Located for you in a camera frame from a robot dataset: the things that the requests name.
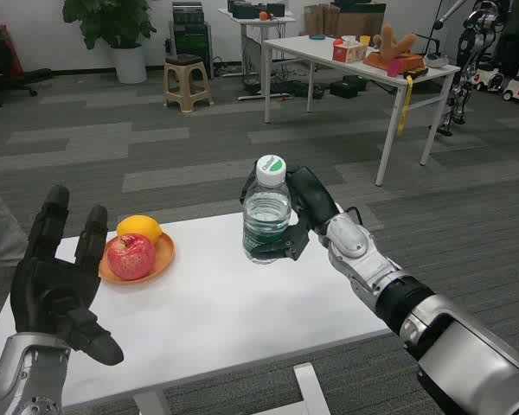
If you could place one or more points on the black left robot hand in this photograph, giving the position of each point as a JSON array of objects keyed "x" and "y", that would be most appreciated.
[{"x": 47, "y": 289}]

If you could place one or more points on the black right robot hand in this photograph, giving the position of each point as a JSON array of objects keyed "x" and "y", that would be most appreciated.
[{"x": 313, "y": 194}]

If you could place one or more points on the clear water bottle white cap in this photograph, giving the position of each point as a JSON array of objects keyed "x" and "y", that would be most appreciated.
[{"x": 266, "y": 212}]

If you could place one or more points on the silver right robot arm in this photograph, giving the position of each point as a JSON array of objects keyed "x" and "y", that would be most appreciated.
[{"x": 458, "y": 346}]

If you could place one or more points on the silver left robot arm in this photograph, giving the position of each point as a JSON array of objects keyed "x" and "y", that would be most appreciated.
[{"x": 21, "y": 372}]

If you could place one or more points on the red apple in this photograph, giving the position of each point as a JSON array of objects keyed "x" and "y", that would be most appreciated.
[{"x": 130, "y": 257}]

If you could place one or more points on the yellow lemon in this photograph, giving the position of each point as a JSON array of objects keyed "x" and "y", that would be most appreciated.
[{"x": 140, "y": 225}]

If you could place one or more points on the black case on floor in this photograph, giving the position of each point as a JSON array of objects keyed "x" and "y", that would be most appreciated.
[{"x": 348, "y": 86}]

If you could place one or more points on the orange plate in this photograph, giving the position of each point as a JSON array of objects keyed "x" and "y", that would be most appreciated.
[{"x": 162, "y": 259}]

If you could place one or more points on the large white work table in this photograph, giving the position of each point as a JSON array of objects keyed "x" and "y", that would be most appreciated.
[{"x": 303, "y": 49}]

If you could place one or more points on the red tissue box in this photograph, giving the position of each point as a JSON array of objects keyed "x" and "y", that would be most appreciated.
[{"x": 348, "y": 52}]

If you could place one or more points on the orange flat box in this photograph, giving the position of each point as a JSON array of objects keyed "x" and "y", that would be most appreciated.
[{"x": 374, "y": 60}]

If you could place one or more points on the pink cup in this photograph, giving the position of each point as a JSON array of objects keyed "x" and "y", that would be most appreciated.
[{"x": 394, "y": 68}]

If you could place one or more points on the white table leg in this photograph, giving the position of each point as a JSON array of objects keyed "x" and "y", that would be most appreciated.
[
  {"x": 149, "y": 402},
  {"x": 309, "y": 389}
]

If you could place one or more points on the teal round lid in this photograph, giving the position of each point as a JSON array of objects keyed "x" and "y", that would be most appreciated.
[{"x": 317, "y": 37}]

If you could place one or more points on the black yellow tape measure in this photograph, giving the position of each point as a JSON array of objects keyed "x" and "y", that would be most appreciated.
[{"x": 417, "y": 72}]

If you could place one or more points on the yellow cup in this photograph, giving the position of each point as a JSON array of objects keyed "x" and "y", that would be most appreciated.
[{"x": 364, "y": 40}]

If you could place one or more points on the brown plush toy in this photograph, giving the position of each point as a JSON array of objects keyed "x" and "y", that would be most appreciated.
[{"x": 391, "y": 45}]

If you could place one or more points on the beige plastic stool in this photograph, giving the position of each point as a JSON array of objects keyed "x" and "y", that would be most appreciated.
[{"x": 186, "y": 82}]

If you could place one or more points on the brown cardboard boxes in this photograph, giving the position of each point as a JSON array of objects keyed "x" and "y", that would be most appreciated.
[{"x": 350, "y": 19}]

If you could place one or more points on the white standing desk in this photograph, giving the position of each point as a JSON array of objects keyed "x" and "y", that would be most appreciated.
[{"x": 259, "y": 23}]

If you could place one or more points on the white rounded device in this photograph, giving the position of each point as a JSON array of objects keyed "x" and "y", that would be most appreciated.
[{"x": 434, "y": 61}]

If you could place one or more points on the orange ball on desk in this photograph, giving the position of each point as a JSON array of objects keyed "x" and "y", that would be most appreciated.
[{"x": 264, "y": 16}]

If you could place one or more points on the black equipment rack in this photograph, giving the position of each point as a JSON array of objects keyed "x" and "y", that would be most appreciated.
[{"x": 192, "y": 39}]

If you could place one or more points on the black equipment on desk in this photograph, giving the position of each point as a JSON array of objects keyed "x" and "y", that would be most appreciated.
[{"x": 246, "y": 8}]

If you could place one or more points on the small white toy car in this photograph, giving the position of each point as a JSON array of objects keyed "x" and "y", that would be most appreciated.
[{"x": 486, "y": 78}]

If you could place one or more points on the silver black humanoid robot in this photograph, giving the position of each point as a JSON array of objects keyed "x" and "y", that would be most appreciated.
[{"x": 469, "y": 47}]

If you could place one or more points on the black office chair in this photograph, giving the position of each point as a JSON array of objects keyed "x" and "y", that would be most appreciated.
[{"x": 0, "y": 73}]

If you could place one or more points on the green plant in white pot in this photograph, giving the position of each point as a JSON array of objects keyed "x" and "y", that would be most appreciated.
[{"x": 112, "y": 21}]

